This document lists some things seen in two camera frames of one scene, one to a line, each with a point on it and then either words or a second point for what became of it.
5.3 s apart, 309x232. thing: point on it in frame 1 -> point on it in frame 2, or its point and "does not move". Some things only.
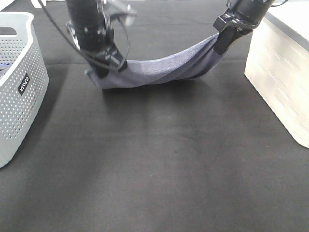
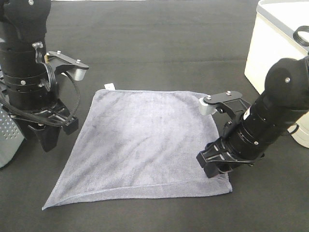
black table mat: x=194 y=155 does not move
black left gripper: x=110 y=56 -> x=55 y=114
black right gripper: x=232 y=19 -> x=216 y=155
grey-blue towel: x=186 y=65 -> x=121 y=145
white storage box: x=277 y=65 does not move
